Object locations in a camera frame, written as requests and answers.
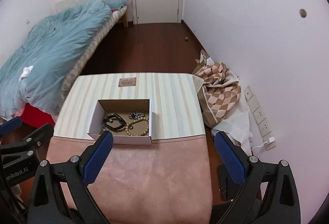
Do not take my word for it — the black smart band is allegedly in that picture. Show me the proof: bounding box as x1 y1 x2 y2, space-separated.
102 114 126 131

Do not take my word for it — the wooden bead bracelet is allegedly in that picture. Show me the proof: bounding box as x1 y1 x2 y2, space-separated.
125 116 150 137

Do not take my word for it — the black box on floor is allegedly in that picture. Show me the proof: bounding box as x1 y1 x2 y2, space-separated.
217 164 241 201

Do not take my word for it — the teal duvet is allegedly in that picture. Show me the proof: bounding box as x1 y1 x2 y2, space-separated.
0 0 130 121

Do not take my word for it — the white crumpled tissue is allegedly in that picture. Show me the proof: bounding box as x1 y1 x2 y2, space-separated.
18 66 34 81

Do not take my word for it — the bed with patterned mattress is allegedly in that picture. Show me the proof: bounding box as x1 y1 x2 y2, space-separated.
7 0 132 128

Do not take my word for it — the white cardboard box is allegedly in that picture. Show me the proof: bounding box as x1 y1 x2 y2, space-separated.
86 99 152 145

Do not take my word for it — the brown checkered cloth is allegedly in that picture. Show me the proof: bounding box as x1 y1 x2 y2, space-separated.
192 50 253 156

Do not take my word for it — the white wall socket strip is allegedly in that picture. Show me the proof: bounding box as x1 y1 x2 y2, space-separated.
244 86 276 151

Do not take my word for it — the round wall hole cover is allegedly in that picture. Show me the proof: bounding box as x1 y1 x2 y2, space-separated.
299 9 307 18

